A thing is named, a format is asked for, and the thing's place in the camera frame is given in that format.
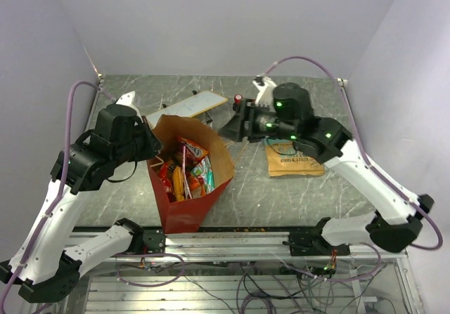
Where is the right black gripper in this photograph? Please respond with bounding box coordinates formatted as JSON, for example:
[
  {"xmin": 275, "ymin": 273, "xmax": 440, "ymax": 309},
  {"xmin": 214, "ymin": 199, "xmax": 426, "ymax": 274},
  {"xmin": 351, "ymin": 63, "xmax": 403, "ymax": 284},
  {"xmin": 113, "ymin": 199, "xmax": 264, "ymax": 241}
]
[{"xmin": 217, "ymin": 98, "xmax": 298, "ymax": 143}]

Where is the yellow orange snack packet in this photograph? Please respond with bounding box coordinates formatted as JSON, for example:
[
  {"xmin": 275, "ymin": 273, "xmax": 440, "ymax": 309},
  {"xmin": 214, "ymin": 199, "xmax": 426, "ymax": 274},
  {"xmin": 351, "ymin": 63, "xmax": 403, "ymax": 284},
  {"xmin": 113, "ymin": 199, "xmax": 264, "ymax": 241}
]
[{"xmin": 172, "ymin": 166, "xmax": 185, "ymax": 202}]

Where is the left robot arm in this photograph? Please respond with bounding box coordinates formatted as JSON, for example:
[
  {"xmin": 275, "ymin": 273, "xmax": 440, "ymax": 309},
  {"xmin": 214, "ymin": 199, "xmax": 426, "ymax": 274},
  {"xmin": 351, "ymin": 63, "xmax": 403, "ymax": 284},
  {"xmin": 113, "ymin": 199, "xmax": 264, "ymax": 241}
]
[{"xmin": 1, "ymin": 103, "xmax": 162, "ymax": 303}]

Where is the orange Foxs fruits candy bag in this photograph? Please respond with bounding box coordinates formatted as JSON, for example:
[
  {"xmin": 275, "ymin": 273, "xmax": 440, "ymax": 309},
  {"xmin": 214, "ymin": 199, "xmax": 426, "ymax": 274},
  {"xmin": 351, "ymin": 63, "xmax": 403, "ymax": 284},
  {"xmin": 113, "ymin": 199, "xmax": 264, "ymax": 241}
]
[{"xmin": 174, "ymin": 136, "xmax": 209, "ymax": 167}]

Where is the red snack packet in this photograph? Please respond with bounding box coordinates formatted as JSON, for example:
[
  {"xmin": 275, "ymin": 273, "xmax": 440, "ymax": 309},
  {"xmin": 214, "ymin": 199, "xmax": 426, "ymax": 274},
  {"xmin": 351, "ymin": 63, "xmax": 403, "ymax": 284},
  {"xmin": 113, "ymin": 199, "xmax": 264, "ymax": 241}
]
[{"xmin": 157, "ymin": 159, "xmax": 176, "ymax": 202}]

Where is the red black stamp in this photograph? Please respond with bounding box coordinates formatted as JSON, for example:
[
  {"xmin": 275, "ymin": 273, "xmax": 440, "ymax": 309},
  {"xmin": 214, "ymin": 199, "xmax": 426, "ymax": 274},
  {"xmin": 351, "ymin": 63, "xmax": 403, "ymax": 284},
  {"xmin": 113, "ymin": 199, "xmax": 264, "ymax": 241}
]
[{"xmin": 234, "ymin": 94, "xmax": 243, "ymax": 104}]

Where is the teal mint candy bag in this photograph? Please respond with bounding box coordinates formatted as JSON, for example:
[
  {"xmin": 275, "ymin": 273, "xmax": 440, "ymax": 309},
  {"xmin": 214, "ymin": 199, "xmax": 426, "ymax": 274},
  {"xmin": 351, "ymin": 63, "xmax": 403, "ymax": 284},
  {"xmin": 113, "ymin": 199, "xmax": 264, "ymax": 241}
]
[{"xmin": 187, "ymin": 156, "xmax": 215, "ymax": 198}]

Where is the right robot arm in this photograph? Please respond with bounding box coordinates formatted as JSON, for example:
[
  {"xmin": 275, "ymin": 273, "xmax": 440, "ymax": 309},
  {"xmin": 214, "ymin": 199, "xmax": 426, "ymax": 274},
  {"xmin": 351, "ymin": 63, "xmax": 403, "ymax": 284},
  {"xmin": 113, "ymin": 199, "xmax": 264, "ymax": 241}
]
[{"xmin": 219, "ymin": 79, "xmax": 434, "ymax": 255}]

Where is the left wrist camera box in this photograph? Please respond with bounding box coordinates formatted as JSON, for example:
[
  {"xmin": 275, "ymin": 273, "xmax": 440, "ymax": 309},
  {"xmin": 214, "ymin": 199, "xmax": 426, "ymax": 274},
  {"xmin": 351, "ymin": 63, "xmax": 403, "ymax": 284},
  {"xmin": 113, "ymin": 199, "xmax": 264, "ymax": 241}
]
[{"xmin": 115, "ymin": 91, "xmax": 141, "ymax": 115}]

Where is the red paper bag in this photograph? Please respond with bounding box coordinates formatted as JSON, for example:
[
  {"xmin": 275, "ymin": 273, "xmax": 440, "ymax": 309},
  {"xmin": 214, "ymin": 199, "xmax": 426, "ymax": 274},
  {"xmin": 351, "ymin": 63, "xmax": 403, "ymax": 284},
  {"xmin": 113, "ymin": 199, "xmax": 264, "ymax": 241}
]
[{"xmin": 147, "ymin": 115, "xmax": 235, "ymax": 234}]

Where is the aluminium rail frame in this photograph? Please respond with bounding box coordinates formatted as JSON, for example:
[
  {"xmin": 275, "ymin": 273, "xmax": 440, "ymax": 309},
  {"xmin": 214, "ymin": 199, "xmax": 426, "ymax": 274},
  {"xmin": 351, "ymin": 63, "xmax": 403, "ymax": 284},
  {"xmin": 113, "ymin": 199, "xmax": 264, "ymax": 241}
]
[{"xmin": 34, "ymin": 228, "xmax": 416, "ymax": 314}]

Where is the brown kettle chips bag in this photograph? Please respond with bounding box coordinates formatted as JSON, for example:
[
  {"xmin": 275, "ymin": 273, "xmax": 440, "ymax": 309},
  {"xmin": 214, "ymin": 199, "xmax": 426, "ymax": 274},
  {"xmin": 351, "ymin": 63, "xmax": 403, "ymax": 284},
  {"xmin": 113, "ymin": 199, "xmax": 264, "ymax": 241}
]
[{"xmin": 264, "ymin": 138, "xmax": 325, "ymax": 177}]

